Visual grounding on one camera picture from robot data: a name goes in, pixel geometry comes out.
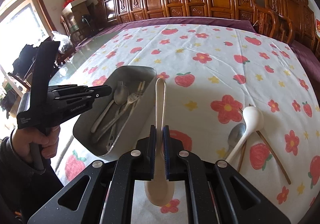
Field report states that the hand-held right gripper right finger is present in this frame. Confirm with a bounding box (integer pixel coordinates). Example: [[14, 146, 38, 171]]
[[162, 125, 292, 224]]

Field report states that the wooden chair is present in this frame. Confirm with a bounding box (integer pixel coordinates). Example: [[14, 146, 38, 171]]
[[60, 14, 81, 45], [7, 64, 34, 90]]

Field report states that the beige plastic spoon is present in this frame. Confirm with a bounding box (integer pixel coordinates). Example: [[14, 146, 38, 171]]
[[144, 77, 175, 207]]

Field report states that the purple sofa cushion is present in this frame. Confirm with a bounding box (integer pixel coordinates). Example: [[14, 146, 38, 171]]
[[76, 16, 257, 48]]

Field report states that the large brown cardboard box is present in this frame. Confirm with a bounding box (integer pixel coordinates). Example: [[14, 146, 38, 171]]
[[71, 3, 92, 30]]

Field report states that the white ceramic spoon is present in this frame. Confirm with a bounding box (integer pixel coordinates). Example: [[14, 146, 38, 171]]
[[225, 106, 264, 162]]

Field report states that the person's left hand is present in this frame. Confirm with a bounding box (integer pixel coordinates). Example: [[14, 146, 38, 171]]
[[10, 124, 61, 165]]

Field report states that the strawberry printed tablecloth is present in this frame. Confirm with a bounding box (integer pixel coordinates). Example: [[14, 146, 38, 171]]
[[49, 24, 320, 224]]

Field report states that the black desk lamp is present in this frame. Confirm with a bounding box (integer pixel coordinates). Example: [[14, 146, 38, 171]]
[[81, 14, 92, 30]]

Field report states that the rectangular metal tray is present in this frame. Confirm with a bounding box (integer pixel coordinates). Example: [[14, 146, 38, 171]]
[[73, 65, 157, 157]]

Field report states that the black cloth pile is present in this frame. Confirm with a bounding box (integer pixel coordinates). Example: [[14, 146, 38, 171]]
[[12, 43, 40, 75]]

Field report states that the purple armchair cushion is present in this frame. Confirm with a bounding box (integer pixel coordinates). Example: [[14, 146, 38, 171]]
[[290, 39, 320, 85]]

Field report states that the wooden chopstick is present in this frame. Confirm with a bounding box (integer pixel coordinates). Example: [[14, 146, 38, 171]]
[[249, 104, 292, 185], [236, 139, 248, 172]]

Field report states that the clear plastic bag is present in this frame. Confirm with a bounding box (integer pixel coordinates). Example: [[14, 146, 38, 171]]
[[51, 31, 73, 54]]

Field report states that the wooden door frame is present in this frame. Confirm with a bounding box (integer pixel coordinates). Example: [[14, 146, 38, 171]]
[[0, 0, 57, 40]]

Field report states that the carved wooden armchair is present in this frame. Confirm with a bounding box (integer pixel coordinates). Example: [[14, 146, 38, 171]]
[[252, 0, 316, 51]]

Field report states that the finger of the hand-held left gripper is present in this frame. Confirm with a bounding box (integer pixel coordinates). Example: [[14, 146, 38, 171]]
[[48, 85, 112, 96], [53, 94, 99, 105]]

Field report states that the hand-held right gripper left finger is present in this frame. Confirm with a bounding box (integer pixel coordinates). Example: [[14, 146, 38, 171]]
[[27, 125, 157, 224]]

